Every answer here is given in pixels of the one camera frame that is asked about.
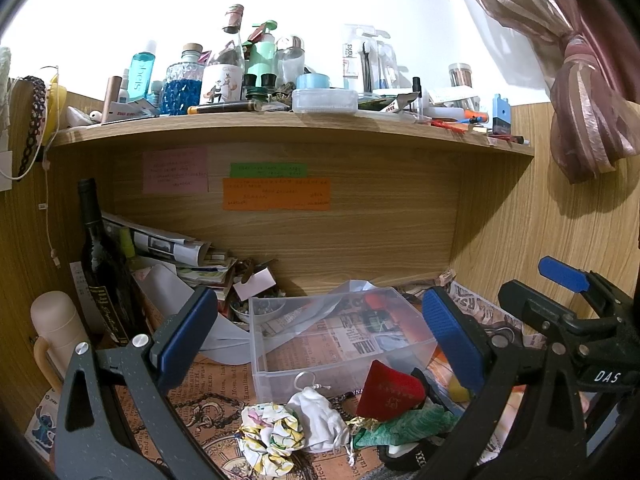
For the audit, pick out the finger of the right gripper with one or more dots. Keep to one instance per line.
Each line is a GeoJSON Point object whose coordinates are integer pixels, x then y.
{"type": "Point", "coordinates": [533, 308]}
{"type": "Point", "coordinates": [564, 275]}

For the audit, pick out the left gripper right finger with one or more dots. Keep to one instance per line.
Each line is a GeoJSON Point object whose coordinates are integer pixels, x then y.
{"type": "Point", "coordinates": [547, 439]}

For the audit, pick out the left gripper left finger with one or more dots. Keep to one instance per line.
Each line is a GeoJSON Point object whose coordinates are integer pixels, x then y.
{"type": "Point", "coordinates": [115, 420]}

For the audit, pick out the green striped cloth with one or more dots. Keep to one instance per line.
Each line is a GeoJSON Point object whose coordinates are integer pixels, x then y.
{"type": "Point", "coordinates": [410, 427]}

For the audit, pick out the red felt pouch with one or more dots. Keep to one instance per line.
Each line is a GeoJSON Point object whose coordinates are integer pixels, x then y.
{"type": "Point", "coordinates": [387, 393]}

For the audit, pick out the floral fabric scrunchie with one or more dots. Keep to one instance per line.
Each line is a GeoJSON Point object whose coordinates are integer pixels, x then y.
{"type": "Point", "coordinates": [268, 436]}

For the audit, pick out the white drawstring pouch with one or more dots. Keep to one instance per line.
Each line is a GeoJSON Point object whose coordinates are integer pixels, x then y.
{"type": "Point", "coordinates": [323, 426]}

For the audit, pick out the yellow green sponge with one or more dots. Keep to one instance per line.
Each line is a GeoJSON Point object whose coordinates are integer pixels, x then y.
{"type": "Point", "coordinates": [457, 393]}

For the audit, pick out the beige thermos jug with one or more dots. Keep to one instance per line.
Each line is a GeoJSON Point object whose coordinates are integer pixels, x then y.
{"type": "Point", "coordinates": [59, 330]}

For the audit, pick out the dark wine bottle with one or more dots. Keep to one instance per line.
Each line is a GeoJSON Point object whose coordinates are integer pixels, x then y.
{"type": "Point", "coordinates": [111, 285]}

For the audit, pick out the blue stamp block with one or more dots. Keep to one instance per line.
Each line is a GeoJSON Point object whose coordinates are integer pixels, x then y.
{"type": "Point", "coordinates": [501, 115]}

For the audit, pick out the white plastic sheet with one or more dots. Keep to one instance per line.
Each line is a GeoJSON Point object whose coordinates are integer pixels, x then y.
{"type": "Point", "coordinates": [221, 341]}

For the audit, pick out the rolled newspaper stack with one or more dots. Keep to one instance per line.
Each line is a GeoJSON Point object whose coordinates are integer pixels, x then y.
{"type": "Point", "coordinates": [194, 261]}

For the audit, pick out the clear plastic storage box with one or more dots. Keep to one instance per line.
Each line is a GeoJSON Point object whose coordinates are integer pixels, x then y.
{"type": "Point", "coordinates": [331, 340]}

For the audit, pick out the vintage newspaper print mat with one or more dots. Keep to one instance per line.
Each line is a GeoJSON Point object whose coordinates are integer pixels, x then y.
{"type": "Point", "coordinates": [209, 403]}

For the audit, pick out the small white cardboard box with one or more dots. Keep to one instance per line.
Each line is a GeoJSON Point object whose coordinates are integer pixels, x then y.
{"type": "Point", "coordinates": [257, 283]}

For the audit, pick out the pink tied curtain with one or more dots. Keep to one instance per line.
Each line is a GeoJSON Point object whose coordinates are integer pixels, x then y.
{"type": "Point", "coordinates": [590, 60]}

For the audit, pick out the pink sticky note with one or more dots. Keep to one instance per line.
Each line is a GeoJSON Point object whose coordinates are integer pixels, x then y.
{"type": "Point", "coordinates": [176, 171]}

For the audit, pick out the orange sticky note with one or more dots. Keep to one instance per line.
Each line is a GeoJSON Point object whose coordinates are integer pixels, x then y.
{"type": "Point", "coordinates": [262, 194]}

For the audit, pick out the green sticky note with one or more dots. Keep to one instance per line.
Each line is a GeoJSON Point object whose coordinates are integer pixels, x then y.
{"type": "Point", "coordinates": [262, 170]}

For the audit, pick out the black lace headband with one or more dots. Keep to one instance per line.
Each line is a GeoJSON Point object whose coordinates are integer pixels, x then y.
{"type": "Point", "coordinates": [37, 121]}

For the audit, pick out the clear lidded plastic case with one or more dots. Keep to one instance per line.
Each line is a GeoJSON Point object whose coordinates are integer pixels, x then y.
{"type": "Point", "coordinates": [325, 101]}

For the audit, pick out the wooden shelf board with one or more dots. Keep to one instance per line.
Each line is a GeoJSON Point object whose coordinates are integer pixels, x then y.
{"type": "Point", "coordinates": [280, 127]}

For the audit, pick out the blue bead glass bottle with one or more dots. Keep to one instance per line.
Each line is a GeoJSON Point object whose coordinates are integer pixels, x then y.
{"type": "Point", "coordinates": [183, 82]}

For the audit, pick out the mint green spray bottle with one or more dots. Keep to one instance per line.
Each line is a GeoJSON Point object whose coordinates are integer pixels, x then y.
{"type": "Point", "coordinates": [262, 48]}

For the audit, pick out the white illustrated mug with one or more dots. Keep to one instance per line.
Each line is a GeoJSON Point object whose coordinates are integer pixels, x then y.
{"type": "Point", "coordinates": [221, 83]}

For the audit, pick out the teal liquid bottle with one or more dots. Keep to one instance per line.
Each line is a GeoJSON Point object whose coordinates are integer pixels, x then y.
{"type": "Point", "coordinates": [139, 75]}

